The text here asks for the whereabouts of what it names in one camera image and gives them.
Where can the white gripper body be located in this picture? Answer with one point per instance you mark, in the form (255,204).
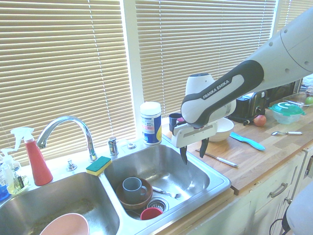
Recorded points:
(193,133)

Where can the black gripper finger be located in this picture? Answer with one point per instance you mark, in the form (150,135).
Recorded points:
(184,154)
(203,148)

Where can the silver table knife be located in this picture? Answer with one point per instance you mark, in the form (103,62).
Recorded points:
(223,161)

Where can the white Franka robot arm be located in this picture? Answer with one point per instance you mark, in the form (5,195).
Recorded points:
(220,90)

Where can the stainless steel double sink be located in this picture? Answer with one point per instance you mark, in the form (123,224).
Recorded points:
(171,171)

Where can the turquoise plastic knife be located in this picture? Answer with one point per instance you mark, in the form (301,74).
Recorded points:
(247,140)

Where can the chrome sink hole cap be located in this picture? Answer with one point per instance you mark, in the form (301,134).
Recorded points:
(131,146)

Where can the black mug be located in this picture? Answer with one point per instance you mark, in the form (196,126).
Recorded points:
(174,120)

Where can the white ceramic bowl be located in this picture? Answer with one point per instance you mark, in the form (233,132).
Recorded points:
(223,129)

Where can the silver fork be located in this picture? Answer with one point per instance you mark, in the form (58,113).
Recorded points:
(167,192)

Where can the white blue wipes canister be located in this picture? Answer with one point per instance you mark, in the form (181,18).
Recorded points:
(150,123)

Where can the metal drain strainer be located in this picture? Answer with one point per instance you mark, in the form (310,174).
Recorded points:
(157,203)

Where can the brown wooden bowl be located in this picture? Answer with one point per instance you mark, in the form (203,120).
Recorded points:
(146,199)

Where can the grey mug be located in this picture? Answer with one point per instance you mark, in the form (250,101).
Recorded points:
(133,189)

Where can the red apple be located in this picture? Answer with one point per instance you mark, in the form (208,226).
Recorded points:
(260,120)

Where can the black toaster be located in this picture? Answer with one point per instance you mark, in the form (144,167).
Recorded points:
(252,104)

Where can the red plastic cup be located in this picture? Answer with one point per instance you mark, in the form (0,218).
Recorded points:
(149,213)

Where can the chrome side sprayer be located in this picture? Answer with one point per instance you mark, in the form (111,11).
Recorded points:
(112,146)

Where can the cream kitchen cabinet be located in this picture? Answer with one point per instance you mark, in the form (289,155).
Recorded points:
(269,195)

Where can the silver spoon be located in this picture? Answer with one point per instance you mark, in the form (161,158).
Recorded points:
(286,133)

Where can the green yellow sponge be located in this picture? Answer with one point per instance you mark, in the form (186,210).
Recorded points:
(99,165)

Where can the medium beige window blind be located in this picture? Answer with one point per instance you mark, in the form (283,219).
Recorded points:
(195,44)

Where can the clear container green lid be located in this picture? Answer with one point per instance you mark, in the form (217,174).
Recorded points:
(286,112)

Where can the black microwave oven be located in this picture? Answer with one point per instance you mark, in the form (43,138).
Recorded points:
(283,89)

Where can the clear glass dish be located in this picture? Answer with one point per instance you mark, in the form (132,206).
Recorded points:
(297,98)

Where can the chrome faucet knob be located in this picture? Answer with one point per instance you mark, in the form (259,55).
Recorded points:
(71,165)

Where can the chrome curved faucet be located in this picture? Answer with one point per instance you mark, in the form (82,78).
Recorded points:
(73,127)

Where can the green apple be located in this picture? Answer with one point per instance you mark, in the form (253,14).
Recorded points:
(309,100)

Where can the grey blurry rounded object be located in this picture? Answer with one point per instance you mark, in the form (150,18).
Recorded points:
(302,210)

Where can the pink bowl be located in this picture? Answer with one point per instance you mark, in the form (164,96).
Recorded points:
(66,224)

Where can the red spray bottle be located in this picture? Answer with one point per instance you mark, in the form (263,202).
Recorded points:
(38,164)

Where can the wide beige window blind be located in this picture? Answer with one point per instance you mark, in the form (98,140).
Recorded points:
(61,61)

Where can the narrow beige window blind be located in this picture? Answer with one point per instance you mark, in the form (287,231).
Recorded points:
(293,12)

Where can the yellow liquid soap dispenser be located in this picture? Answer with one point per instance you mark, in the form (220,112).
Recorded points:
(15,180)

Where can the blue liquid soap bottle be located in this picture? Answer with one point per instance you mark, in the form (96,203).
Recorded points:
(3,181)

